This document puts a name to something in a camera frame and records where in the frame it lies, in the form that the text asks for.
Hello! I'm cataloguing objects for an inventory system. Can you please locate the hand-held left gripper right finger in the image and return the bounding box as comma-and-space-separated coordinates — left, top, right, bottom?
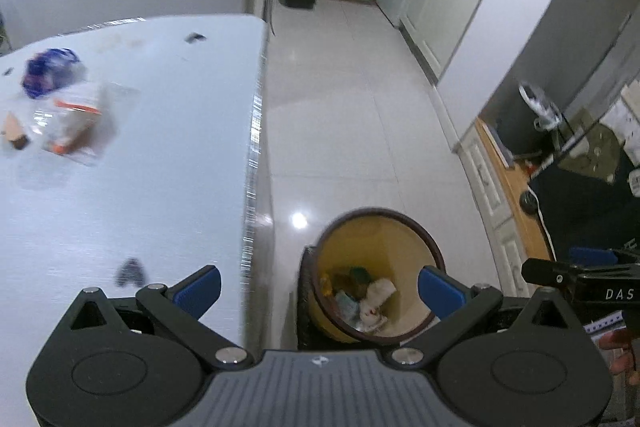
386, 265, 577, 370

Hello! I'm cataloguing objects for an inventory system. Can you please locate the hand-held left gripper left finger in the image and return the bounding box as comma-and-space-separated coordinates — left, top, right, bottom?
61, 265, 256, 370

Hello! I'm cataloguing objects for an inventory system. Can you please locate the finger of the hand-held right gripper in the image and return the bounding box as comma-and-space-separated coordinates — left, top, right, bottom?
569, 247, 620, 267
521, 257, 587, 290

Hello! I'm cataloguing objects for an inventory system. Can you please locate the teal plastic bag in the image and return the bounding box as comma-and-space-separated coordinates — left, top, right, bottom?
334, 289, 362, 321

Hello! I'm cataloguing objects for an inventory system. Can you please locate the yellow trash bin brown rim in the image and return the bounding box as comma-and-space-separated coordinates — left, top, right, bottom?
298, 207, 447, 351

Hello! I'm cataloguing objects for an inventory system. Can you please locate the clear plastic bag orange print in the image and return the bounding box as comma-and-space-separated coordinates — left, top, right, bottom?
32, 82, 124, 166

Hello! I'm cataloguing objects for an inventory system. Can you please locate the blue patterned wrapper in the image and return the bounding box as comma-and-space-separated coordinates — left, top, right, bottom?
22, 48, 84, 100

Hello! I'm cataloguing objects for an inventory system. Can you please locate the person's right hand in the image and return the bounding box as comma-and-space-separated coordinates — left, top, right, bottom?
597, 328, 640, 376

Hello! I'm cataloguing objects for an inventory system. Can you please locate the dark printed apron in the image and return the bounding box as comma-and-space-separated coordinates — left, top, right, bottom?
527, 106, 640, 269

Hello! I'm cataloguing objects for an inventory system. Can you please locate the white crumpled tissue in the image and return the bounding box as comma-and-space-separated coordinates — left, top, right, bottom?
359, 278, 397, 333

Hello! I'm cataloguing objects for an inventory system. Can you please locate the white cabinet wooden top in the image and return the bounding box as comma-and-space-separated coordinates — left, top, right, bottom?
452, 117, 557, 304

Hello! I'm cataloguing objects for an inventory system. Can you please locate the silver foil covered table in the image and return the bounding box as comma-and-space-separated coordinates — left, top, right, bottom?
0, 13, 276, 358

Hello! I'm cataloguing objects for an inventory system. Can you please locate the grey flat board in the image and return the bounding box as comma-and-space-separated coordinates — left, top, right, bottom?
486, 126, 514, 168

